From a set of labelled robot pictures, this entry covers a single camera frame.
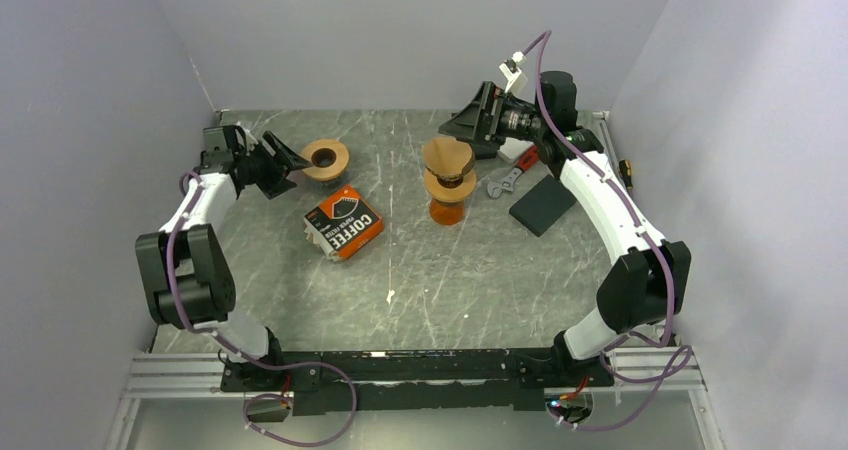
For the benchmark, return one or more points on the orange glass carafe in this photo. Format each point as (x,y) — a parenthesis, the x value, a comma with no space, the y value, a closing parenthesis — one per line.
(446,213)

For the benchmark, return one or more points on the red handled adjustable wrench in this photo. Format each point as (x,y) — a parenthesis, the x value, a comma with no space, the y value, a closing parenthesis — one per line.
(507,184)

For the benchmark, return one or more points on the black block near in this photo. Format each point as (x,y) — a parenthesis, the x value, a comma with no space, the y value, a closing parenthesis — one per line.
(543,205)

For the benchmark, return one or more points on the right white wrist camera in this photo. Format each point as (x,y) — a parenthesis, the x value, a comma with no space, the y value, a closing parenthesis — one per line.
(513,73)

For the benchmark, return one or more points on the grey glass dripper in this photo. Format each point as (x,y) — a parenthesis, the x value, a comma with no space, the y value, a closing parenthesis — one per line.
(330,186)

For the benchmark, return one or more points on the orange coffee filter box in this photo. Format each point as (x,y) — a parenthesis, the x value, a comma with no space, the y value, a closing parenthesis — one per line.
(342,224)

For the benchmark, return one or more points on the yellow black screwdriver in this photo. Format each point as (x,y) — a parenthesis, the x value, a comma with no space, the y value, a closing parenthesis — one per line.
(625,173)

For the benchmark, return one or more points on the brown paper coffee filter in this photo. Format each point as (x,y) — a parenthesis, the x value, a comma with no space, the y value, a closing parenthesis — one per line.
(448,158)

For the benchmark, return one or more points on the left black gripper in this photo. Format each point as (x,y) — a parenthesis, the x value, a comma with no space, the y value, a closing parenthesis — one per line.
(276,182)

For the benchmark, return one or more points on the black base frame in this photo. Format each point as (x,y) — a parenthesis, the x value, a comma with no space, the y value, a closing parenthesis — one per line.
(321,382)

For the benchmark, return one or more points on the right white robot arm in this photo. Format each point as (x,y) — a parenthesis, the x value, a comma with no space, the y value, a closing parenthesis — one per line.
(646,283)

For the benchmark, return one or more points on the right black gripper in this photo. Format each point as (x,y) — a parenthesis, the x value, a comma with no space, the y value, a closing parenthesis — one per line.
(468,125)

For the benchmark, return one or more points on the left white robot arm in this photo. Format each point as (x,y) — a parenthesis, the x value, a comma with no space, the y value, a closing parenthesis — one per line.
(185,276)

